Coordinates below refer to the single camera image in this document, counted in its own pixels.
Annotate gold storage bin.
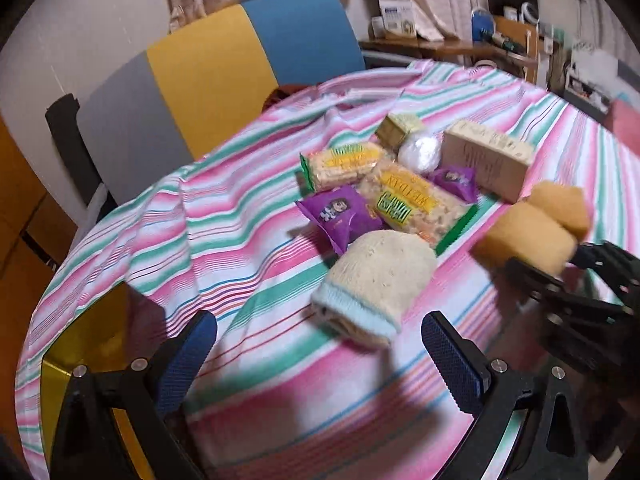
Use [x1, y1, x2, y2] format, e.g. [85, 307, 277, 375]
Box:
[40, 283, 172, 479]

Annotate beige cardboard box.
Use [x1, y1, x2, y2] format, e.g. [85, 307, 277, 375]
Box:
[440, 119, 535, 204]

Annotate small purple snack packet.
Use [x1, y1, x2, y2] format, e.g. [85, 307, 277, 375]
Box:
[428, 166, 477, 204]

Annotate large rice cracker pack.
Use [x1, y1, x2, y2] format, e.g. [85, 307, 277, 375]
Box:
[356, 159, 477, 256]

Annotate white plastic bag ball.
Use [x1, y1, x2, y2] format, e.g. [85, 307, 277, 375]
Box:
[397, 130, 442, 176]

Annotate wooden wardrobe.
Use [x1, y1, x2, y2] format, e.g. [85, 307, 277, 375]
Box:
[1, 126, 75, 465]

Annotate striped pink green bedsheet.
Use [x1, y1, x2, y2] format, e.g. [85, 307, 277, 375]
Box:
[15, 61, 639, 479]

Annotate wooden desk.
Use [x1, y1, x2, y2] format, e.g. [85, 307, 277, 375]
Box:
[359, 38, 538, 84]

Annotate small green tea box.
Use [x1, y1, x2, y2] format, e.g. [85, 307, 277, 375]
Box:
[375, 113, 424, 153]

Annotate small rice cracker pack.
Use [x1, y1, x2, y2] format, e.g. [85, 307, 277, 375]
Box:
[299, 142, 390, 192]

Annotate blue round container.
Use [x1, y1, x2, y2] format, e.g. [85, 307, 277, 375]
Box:
[471, 8, 496, 44]

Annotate grey yellow blue chair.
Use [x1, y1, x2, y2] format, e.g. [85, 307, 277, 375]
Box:
[44, 0, 366, 204]

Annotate white blue box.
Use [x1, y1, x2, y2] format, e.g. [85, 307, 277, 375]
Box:
[378, 0, 416, 39]

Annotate dark red cloth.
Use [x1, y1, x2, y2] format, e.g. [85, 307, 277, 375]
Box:
[262, 84, 305, 112]

